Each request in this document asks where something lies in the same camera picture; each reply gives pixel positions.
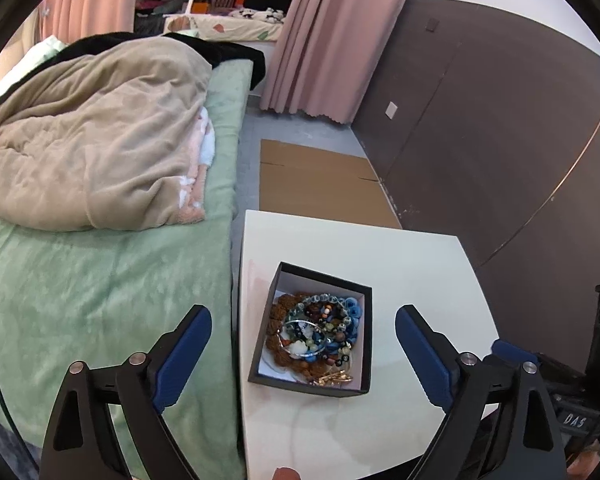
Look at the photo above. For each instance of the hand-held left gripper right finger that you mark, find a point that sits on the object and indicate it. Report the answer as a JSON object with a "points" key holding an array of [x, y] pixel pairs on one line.
{"points": [[425, 355]]}

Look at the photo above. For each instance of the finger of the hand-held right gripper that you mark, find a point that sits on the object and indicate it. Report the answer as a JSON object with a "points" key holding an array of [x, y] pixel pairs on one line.
{"points": [[510, 347]]}

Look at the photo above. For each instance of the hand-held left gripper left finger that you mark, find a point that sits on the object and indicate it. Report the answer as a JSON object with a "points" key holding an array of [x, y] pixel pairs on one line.
{"points": [[180, 360]]}

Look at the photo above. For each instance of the black jewelry box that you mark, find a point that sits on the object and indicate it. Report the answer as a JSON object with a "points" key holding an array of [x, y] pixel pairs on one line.
{"points": [[263, 340]]}

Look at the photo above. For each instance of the person's left hand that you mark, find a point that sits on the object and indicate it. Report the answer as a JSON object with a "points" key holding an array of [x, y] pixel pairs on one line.
{"points": [[285, 473]]}

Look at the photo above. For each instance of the bed with green sheet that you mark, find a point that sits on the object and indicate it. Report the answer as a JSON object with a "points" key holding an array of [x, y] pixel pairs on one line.
{"points": [[105, 310]]}

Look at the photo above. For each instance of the gold brooch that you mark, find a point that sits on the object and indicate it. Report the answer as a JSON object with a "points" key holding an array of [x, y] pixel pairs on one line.
{"points": [[332, 377]]}

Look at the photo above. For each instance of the brown cardboard sheet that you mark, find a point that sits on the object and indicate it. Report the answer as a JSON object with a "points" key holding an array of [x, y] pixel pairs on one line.
{"points": [[320, 185]]}

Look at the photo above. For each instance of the pink white fleece blanket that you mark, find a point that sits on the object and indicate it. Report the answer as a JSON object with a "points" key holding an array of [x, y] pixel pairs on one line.
{"points": [[200, 160]]}

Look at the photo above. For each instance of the beige blanket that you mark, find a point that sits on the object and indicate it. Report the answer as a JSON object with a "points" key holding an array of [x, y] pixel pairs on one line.
{"points": [[90, 135]]}

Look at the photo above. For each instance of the pink curtain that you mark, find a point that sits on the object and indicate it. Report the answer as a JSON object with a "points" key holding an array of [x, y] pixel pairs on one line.
{"points": [[105, 0], [330, 35]]}

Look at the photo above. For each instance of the floral bedding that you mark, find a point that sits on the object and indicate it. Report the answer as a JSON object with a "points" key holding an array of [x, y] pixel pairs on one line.
{"points": [[230, 27]]}

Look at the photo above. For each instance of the pale green pillow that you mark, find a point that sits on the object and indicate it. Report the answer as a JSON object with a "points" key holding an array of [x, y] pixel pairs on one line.
{"points": [[35, 55]]}

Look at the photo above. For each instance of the white wall switch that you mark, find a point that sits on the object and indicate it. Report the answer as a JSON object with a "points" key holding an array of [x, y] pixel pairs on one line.
{"points": [[391, 110]]}

